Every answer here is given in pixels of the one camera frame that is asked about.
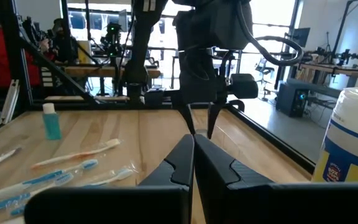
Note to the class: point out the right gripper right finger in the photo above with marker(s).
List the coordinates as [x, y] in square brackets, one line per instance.
[291, 205]

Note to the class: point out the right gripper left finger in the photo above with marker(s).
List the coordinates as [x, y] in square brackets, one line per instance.
[120, 205]

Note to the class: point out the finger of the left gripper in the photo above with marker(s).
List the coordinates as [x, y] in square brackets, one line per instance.
[244, 85]
[155, 97]

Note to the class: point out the orange toothbrush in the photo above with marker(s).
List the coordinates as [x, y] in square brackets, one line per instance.
[73, 154]

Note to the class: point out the blue mouthwash bottle white cap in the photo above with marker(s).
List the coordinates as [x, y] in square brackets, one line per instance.
[52, 124]

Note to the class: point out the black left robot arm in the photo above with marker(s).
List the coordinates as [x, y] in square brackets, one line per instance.
[145, 31]

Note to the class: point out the black background robot arm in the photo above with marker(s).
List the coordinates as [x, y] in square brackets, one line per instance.
[350, 56]
[113, 40]

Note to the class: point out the black office chair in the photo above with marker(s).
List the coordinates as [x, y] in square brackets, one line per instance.
[264, 71]

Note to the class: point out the black computer tower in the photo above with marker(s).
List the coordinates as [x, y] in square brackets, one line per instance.
[291, 99]

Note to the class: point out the wooden table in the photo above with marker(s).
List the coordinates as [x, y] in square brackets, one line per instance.
[104, 71]

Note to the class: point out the black monitor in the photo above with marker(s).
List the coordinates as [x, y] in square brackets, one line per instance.
[301, 36]

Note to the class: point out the wooden workbench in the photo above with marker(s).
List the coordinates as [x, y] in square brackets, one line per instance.
[337, 70]

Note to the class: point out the Lysol wipes canister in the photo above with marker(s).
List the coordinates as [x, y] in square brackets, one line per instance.
[353, 124]

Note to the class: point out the black cabinet white labels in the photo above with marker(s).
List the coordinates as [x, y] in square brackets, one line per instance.
[46, 77]

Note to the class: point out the silver aluminium brace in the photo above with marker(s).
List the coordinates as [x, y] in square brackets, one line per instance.
[9, 102]

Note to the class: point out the black frame clamp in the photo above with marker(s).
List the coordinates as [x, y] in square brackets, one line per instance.
[238, 104]

